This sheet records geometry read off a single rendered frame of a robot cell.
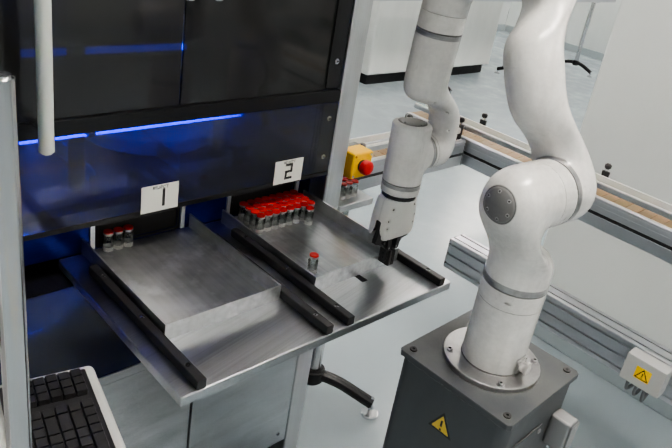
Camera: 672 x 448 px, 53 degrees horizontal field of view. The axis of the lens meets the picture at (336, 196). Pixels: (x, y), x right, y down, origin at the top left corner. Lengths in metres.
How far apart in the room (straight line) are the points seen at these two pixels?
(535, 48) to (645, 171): 1.63
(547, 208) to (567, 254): 1.83
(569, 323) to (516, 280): 1.11
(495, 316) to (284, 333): 0.39
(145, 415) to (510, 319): 0.93
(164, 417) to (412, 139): 0.93
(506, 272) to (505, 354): 0.17
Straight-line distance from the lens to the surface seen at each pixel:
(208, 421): 1.94
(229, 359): 1.24
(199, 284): 1.42
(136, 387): 1.70
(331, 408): 2.49
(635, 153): 2.76
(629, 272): 2.87
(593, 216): 2.18
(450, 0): 1.30
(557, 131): 1.22
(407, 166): 1.41
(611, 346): 2.31
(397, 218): 1.46
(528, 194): 1.13
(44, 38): 1.15
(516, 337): 1.31
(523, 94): 1.18
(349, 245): 1.63
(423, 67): 1.34
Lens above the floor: 1.66
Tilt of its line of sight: 25 degrees down
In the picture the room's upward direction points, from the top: 10 degrees clockwise
